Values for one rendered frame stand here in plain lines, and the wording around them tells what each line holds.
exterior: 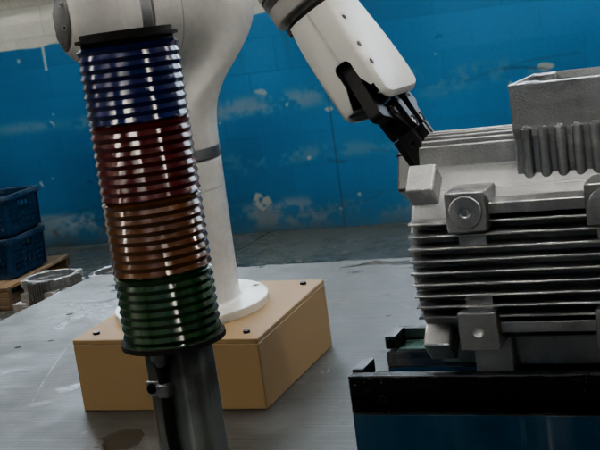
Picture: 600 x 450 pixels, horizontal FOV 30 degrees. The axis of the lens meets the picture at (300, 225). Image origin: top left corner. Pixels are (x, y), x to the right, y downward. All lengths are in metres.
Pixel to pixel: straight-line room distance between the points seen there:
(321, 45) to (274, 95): 5.95
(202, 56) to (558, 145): 0.58
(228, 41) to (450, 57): 5.28
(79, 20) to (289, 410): 0.49
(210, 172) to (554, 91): 0.58
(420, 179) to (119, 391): 0.59
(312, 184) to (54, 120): 1.84
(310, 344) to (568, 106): 0.64
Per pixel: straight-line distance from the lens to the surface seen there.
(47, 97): 7.62
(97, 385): 1.34
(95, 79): 0.65
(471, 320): 0.84
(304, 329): 1.37
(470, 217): 0.82
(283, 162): 6.93
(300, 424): 1.20
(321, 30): 0.95
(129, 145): 0.64
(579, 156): 0.84
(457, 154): 0.88
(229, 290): 1.35
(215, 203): 1.33
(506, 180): 0.85
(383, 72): 0.95
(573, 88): 0.84
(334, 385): 1.31
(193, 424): 0.69
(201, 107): 1.31
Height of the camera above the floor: 1.20
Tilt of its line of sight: 10 degrees down
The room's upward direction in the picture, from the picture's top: 8 degrees counter-clockwise
